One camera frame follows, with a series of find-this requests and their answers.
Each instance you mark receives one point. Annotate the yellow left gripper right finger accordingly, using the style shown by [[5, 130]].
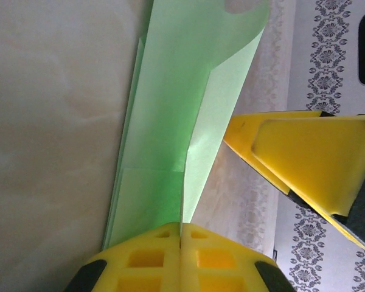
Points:
[[216, 258]]

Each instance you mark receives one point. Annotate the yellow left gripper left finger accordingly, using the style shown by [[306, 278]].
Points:
[[146, 258]]

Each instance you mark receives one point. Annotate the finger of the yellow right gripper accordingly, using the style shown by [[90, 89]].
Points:
[[307, 158], [240, 134]]

